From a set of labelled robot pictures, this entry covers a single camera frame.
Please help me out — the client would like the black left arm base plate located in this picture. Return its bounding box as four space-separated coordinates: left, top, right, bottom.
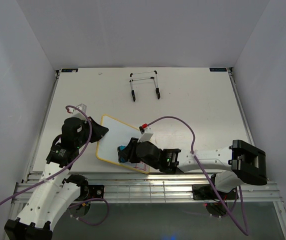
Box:
84 185 105 200

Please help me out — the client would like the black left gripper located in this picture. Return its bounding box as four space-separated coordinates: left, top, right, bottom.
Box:
76 116 109 148

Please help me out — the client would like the blue bone-shaped whiteboard eraser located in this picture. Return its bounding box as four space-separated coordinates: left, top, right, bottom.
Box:
117 145 128 163

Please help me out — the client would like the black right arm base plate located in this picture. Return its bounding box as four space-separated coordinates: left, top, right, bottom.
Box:
191 184 239 202

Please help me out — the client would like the yellow-framed whiteboard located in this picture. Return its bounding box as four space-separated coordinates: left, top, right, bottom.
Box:
96 114 150 174

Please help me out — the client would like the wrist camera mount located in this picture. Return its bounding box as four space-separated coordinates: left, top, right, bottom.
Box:
67 103 87 121
138 123 153 143

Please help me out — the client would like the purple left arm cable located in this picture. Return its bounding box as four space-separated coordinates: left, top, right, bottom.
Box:
0 105 110 240

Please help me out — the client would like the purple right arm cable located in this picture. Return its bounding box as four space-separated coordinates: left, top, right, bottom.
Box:
146 116 249 236

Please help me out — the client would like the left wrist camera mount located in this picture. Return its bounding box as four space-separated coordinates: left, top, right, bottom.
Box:
67 103 87 121

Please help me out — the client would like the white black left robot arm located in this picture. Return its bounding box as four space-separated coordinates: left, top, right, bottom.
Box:
4 117 109 240

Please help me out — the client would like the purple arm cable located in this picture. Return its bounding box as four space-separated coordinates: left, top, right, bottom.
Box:
146 116 249 236
0 105 110 240

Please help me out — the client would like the aluminium table edge rail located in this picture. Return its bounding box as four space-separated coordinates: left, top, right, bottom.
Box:
11 173 283 204

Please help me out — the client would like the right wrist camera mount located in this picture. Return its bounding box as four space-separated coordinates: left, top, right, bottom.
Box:
138 123 153 143

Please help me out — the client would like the blue label sticker left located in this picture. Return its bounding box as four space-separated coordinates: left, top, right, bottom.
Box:
61 68 79 73

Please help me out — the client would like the black metal whiteboard stand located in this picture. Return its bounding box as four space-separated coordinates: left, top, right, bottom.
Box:
129 70 161 102

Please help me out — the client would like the blue label sticker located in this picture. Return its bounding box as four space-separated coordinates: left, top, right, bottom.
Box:
61 68 79 73
209 67 227 72

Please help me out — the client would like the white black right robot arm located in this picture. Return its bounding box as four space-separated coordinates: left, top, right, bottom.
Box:
117 137 268 199

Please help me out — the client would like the blue label sticker right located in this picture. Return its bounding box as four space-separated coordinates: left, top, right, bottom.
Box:
209 67 227 72

